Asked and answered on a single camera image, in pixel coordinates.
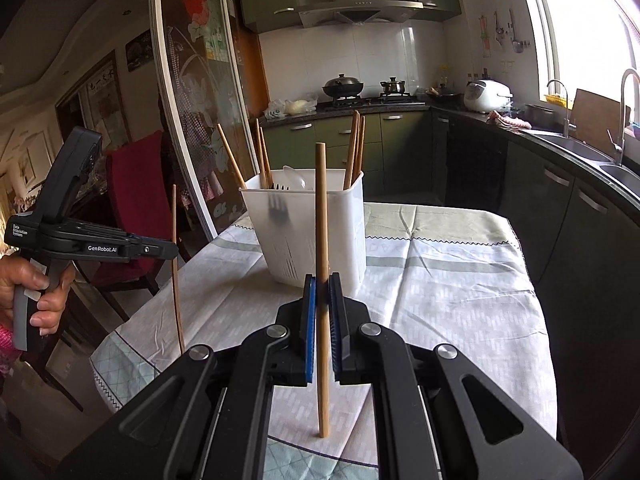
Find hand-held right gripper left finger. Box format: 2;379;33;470
65;274;321;480

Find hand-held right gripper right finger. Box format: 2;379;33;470
327;272;583;480

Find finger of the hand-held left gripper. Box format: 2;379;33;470
120;237;179;261

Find long brown chopstick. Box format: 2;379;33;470
170;184;187;353
314;142;332;438

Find white plastic utensil holder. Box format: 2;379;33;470
238;169;367;297

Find bunch of wooden chopsticks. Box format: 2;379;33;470
216;109;367;191

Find person's left forearm pink sleeve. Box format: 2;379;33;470
0;322;15;377

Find person's left hand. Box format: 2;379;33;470
0;255;77;338

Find chair with red cover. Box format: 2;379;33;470
92;130;193;291

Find metal fork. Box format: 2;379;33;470
267;184;291;226

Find patterned tablecloth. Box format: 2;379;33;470
90;202;558;480

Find dark framed picture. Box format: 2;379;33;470
125;30;153;72

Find clear plastic spoon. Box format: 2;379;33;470
281;165;308;192

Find frosted glass sliding door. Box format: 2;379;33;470
150;0;271;241

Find green kitchen cabinets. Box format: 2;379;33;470
262;110;433;206

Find clear bag with pale food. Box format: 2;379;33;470
282;96;319;115

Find dark kitchen cabinets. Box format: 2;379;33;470
431;110;640;411

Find gas stove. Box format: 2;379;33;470
317;94;428;111

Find black wok with lid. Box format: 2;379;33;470
321;74;365;98

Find black frying pan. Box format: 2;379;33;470
426;87;465;106

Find pink cloth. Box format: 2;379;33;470
486;110;533;131

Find white rice cooker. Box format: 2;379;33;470
464;79;513;115

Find steel kitchen sink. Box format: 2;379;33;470
520;130;640;186

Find brown cutting board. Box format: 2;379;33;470
570;88;632;158

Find hanging metal ladle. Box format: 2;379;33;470
507;7;527;54

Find tall chrome kitchen faucet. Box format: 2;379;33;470
606;67;640;167

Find kitchen window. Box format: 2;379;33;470
515;0;640;106

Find wall poster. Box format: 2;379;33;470
80;50;133;156

